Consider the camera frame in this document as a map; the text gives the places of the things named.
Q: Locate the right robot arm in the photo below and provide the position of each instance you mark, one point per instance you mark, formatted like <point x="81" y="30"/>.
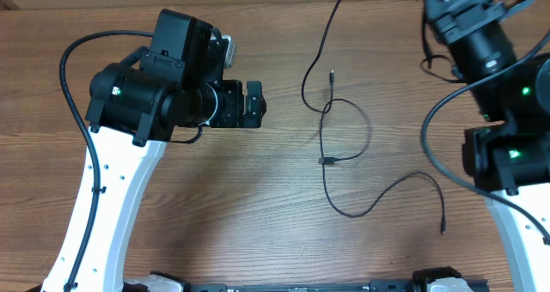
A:
<point x="506" y="161"/>

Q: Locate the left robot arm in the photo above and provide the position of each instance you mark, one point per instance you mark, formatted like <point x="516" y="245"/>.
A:
<point x="135" y="105"/>

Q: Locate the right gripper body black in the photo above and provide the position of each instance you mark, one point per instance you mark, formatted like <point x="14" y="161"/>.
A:
<point x="455" y="19"/>

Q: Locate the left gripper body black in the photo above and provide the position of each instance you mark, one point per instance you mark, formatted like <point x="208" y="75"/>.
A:
<point x="228" y="112"/>

